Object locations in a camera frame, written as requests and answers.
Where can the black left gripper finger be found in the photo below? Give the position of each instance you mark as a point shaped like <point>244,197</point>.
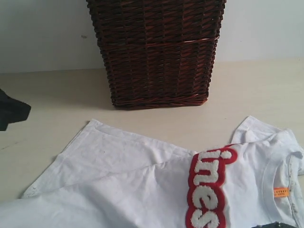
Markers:
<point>12,110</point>

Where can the dark brown wicker basket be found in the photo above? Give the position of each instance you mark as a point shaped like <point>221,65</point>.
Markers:
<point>157,53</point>

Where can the white t-shirt with red logo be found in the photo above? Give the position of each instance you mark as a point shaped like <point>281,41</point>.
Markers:
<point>109,178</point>

